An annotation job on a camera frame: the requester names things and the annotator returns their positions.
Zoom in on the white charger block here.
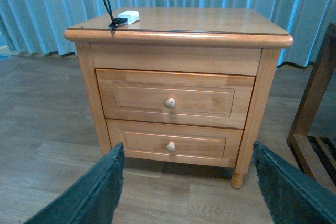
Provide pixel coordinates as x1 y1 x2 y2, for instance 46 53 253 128
118 10 140 24

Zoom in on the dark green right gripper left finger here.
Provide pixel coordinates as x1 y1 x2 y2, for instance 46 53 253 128
26 143 124 223

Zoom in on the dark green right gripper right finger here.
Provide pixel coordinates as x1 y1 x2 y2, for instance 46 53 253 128
253 141 335 223

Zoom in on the dark brown wooden furniture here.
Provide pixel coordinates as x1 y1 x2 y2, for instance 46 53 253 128
287 23 335 193

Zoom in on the light wooden nightstand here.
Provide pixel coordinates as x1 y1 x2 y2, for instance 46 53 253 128
64 7 293 189

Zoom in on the wooden drawer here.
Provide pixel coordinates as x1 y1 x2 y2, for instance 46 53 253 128
107 119 243 167
96 69 254 129

